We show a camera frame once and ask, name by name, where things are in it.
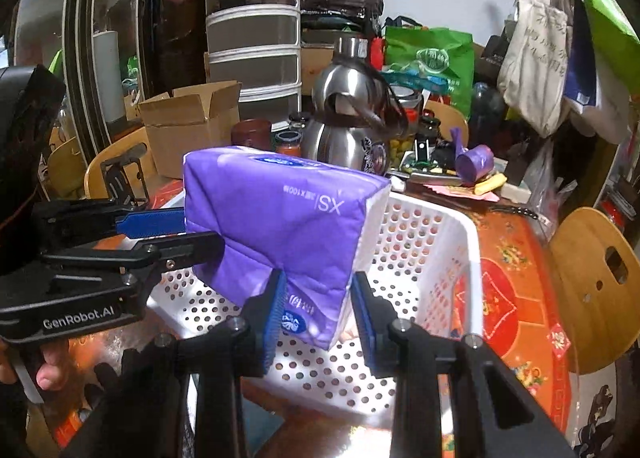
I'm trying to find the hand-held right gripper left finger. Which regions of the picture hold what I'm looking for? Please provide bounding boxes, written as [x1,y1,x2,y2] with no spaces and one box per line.
[62,268,288,458]

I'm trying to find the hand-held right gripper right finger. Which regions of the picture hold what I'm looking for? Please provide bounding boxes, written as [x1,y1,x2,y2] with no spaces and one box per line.
[350,272,576,458]

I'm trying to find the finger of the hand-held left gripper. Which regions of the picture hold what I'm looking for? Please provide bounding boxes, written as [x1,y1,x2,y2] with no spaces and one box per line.
[42,230,226,284]
[32,198,187,241]

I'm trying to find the purple tissue pack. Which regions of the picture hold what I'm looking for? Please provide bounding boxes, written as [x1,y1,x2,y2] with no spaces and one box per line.
[181,145,392,351]

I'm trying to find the white perforated plastic basket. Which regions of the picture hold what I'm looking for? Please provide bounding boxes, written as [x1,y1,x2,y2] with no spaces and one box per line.
[145,190,485,431]

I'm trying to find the person's left forearm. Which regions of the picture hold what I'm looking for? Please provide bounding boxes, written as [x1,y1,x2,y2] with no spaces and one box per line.
[0,383,51,458]

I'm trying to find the person's left hand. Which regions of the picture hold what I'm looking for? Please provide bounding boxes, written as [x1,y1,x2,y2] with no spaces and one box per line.
[0,338,71,391]

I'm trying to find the open cardboard box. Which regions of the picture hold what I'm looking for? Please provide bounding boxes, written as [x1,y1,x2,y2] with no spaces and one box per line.
[137,80,243,179]

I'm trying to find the plain wooden chair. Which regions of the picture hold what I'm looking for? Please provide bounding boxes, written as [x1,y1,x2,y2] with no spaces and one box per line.
[47,138,88,199]

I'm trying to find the brown jar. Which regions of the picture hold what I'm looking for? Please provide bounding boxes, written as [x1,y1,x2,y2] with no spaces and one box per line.
[231,119,273,151]

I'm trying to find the red printed tablecloth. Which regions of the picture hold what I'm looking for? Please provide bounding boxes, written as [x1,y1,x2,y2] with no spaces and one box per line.
[50,173,586,458]

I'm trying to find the jar of green olives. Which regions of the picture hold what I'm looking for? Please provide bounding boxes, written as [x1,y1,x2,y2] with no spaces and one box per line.
[387,135,416,169]

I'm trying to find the stainless steel kettle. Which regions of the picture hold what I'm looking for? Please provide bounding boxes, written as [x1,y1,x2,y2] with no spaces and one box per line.
[300,35,401,176]

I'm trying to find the dark framed mirror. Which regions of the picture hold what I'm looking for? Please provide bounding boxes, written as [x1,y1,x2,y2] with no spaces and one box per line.
[62,0,146,154]

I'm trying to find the purple plastic scoop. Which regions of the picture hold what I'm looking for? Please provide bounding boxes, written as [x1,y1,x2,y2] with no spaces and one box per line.
[450,127,496,186]

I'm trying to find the wooden chair with slot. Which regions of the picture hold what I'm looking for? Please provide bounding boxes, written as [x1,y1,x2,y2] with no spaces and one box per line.
[547,207,640,374]

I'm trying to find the white stacked drawer tower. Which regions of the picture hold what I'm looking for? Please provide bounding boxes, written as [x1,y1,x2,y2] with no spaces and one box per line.
[204,0,303,139]

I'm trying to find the wooden chair behind jars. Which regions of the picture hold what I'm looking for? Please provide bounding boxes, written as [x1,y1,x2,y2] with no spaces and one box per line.
[425,100,469,146]

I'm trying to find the green shopping bag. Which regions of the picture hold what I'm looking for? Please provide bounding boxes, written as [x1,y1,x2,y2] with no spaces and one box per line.
[382,18,475,119]

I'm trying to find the beige canvas tote bag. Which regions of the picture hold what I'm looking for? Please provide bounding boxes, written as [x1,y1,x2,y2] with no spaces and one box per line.
[497,0,571,136]

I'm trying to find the white hanging plastic bag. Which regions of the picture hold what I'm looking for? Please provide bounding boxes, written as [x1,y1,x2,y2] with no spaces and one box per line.
[565,63,631,144]

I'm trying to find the dark blue hanging bag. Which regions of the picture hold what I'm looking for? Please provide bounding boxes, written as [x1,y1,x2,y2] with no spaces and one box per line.
[565,0,601,104]

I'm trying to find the bright green hanging bag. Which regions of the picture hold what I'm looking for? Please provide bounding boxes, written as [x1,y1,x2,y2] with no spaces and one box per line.
[562,0,640,69]

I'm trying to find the black metal bracket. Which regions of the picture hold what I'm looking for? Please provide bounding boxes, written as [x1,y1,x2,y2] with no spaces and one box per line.
[100,145,151,206]

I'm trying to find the wooden chair with bracket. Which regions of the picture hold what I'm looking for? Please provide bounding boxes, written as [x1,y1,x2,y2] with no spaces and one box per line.
[84,125,161,199]

